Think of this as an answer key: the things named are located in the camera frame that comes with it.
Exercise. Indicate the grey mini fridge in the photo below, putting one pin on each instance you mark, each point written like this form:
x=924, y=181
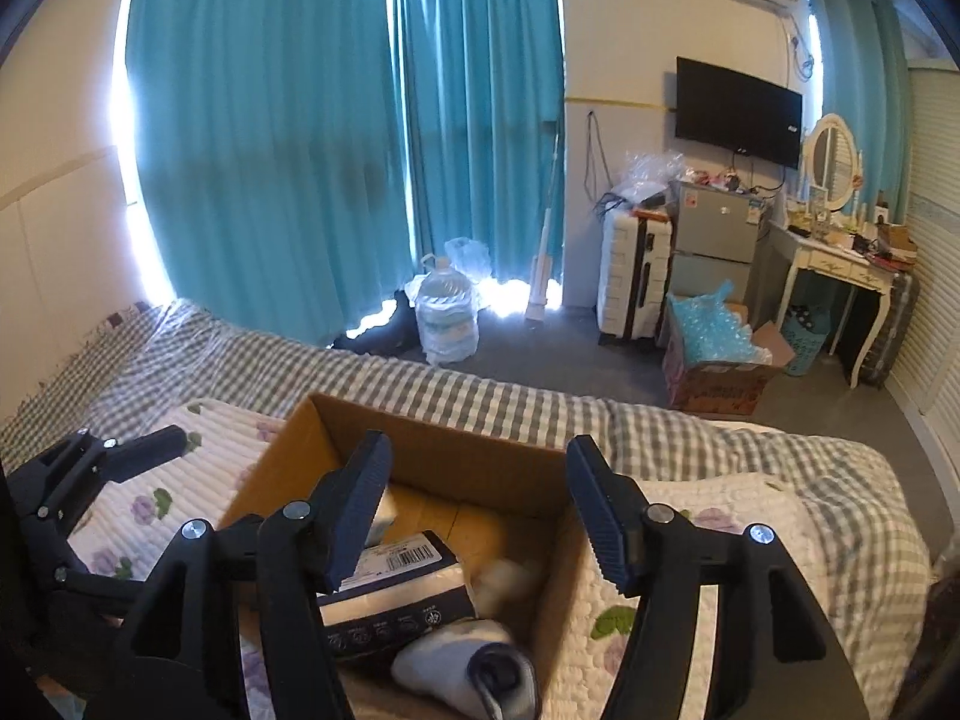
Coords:
x=712, y=240

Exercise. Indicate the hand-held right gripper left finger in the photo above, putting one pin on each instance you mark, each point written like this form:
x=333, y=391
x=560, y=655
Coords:
x=358, y=517

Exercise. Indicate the white ribbed suitcase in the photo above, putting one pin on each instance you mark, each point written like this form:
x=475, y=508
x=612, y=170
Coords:
x=622, y=277

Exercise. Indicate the teal curtain beside wardrobe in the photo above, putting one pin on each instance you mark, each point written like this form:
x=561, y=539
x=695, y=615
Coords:
x=855, y=67

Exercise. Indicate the white and grey sock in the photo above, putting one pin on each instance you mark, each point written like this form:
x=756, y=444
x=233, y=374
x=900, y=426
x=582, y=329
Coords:
x=457, y=667

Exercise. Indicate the dark suitcase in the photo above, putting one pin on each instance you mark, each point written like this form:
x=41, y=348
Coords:
x=892, y=337

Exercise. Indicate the wide teal curtain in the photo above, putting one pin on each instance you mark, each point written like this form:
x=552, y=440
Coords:
x=262, y=127

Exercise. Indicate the clear plastic wrap bundle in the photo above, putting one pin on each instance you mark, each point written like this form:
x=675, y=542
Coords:
x=649, y=172

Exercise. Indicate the printed cardboard box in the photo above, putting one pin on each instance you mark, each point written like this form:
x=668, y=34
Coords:
x=716, y=386

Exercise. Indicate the clear plastic bag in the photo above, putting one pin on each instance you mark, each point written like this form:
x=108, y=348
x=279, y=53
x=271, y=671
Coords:
x=469, y=255

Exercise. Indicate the white floral quilted blanket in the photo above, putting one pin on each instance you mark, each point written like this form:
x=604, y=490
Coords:
x=217, y=435

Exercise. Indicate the grey checked bed sheet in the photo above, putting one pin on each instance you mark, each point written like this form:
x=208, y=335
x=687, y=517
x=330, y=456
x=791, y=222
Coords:
x=465, y=397

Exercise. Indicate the narrow teal curtain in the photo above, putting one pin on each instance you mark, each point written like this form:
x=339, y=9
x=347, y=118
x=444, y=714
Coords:
x=480, y=105

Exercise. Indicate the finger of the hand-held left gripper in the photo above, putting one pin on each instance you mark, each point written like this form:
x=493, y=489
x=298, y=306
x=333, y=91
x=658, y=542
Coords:
x=90, y=579
x=142, y=450

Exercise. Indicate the white mop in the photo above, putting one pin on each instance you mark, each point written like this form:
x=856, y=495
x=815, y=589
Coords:
x=541, y=277

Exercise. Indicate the black wall television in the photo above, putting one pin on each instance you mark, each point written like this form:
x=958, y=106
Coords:
x=739, y=112

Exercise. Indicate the black and white tissue pack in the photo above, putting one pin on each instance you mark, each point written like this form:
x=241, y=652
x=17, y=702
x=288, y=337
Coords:
x=397, y=600

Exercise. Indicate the brown cardboard box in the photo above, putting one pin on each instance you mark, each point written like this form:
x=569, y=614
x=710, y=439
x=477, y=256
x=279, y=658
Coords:
x=450, y=465

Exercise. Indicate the blue bubble wrap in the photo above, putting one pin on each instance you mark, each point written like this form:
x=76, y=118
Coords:
x=709, y=330

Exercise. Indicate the teal laundry basket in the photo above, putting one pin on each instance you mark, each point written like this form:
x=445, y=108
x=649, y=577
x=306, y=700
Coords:
x=806, y=337

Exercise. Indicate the white louvered wardrobe door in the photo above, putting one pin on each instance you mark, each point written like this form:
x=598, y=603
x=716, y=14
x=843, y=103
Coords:
x=934, y=240

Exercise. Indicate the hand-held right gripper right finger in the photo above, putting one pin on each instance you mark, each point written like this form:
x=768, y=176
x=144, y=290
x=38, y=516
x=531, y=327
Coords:
x=594, y=514

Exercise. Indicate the white oval vanity mirror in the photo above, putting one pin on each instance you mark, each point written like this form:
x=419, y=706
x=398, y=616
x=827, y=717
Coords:
x=829, y=157

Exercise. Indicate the white fluffy cotton ball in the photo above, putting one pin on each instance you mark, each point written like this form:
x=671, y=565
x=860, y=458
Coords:
x=510, y=581

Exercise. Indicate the white dressing table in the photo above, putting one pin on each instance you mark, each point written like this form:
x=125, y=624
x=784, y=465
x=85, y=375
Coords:
x=825, y=255

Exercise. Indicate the large clear water bottle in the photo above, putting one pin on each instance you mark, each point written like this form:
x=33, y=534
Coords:
x=446, y=315

